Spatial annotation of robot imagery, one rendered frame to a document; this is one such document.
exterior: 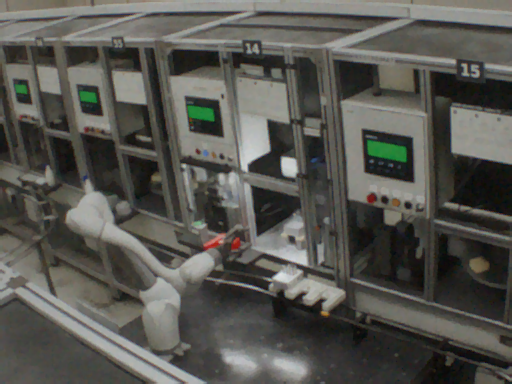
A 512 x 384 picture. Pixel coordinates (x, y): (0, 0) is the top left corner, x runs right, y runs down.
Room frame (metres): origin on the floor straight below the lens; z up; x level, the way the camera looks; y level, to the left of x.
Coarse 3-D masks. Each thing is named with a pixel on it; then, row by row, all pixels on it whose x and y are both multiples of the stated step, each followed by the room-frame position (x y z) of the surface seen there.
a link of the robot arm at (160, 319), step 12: (156, 300) 2.72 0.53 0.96; (144, 312) 2.67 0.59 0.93; (156, 312) 2.64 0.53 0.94; (168, 312) 2.66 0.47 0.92; (144, 324) 2.65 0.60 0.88; (156, 324) 2.61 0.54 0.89; (168, 324) 2.63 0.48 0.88; (156, 336) 2.60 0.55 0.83; (168, 336) 2.61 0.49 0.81; (156, 348) 2.61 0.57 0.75; (168, 348) 2.61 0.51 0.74
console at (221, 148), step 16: (176, 80) 3.48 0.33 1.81; (192, 80) 3.39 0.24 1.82; (208, 80) 3.31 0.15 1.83; (176, 96) 3.49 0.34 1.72; (192, 96) 3.40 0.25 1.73; (208, 96) 3.32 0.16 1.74; (224, 96) 3.24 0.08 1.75; (176, 112) 3.51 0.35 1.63; (224, 112) 3.25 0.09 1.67; (224, 128) 3.26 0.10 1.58; (192, 144) 3.45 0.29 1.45; (208, 144) 3.36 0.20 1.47; (224, 144) 3.27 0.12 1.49; (208, 160) 3.37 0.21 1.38; (224, 160) 3.28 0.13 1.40
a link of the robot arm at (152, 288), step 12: (96, 192) 2.95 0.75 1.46; (96, 204) 2.83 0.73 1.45; (108, 216) 2.86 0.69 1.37; (120, 252) 2.84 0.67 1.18; (132, 264) 2.84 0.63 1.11; (144, 264) 2.88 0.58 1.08; (132, 276) 2.84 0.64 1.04; (144, 276) 2.84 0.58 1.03; (144, 288) 2.83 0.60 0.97; (156, 288) 2.83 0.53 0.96; (168, 288) 2.87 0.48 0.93; (144, 300) 2.82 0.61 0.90; (168, 300) 2.81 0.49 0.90
